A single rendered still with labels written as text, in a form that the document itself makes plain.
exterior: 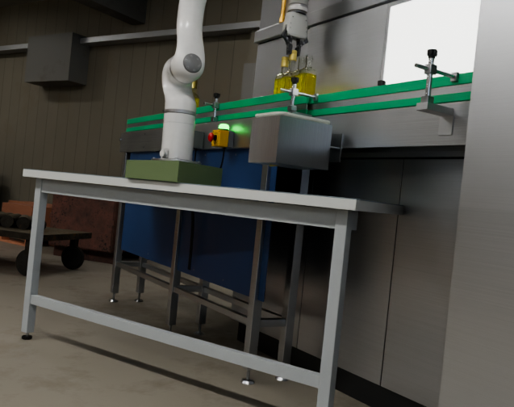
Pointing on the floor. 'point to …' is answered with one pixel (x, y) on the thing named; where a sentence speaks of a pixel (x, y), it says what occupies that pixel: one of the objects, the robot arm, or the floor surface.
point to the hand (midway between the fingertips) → (293, 50)
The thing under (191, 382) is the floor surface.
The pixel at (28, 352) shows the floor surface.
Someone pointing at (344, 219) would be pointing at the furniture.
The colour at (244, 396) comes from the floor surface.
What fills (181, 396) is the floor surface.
